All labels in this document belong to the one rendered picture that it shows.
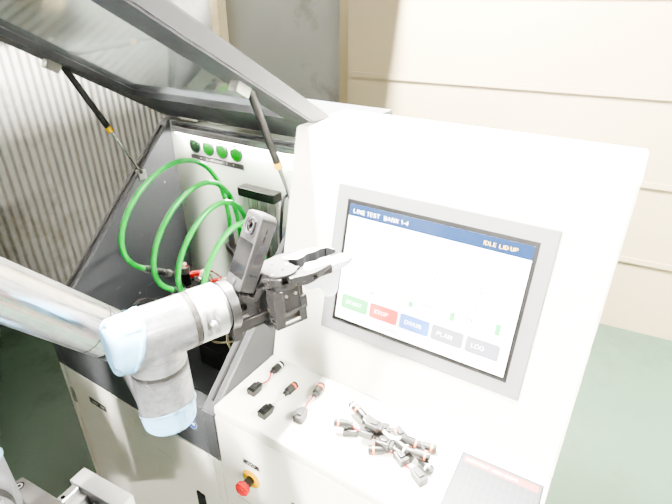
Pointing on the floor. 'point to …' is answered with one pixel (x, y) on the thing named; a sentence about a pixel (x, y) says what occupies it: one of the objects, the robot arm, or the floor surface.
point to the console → (588, 205)
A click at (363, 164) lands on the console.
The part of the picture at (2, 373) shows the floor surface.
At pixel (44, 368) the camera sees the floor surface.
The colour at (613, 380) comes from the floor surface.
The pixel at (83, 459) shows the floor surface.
